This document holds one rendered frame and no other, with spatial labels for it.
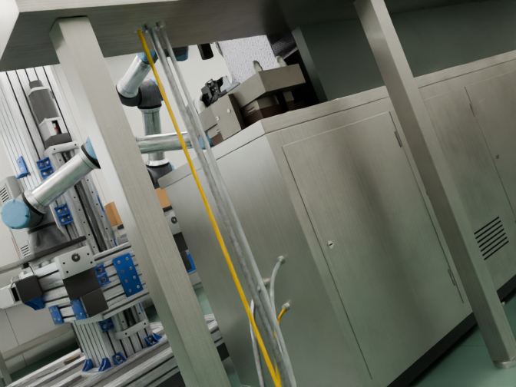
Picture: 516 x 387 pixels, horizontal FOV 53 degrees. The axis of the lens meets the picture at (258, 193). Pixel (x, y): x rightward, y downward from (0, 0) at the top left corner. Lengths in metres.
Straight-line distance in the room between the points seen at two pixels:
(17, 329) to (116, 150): 4.15
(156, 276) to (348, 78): 0.97
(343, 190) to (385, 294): 0.32
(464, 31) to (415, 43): 0.36
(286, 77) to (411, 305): 0.76
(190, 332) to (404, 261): 0.85
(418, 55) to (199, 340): 1.37
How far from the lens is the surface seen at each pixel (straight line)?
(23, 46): 1.11
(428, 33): 2.12
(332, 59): 1.66
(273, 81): 1.47
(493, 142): 2.23
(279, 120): 1.43
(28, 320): 5.06
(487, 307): 1.64
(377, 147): 1.67
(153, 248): 0.95
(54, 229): 2.31
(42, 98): 2.59
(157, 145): 2.18
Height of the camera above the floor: 0.72
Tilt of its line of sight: level
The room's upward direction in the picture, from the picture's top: 21 degrees counter-clockwise
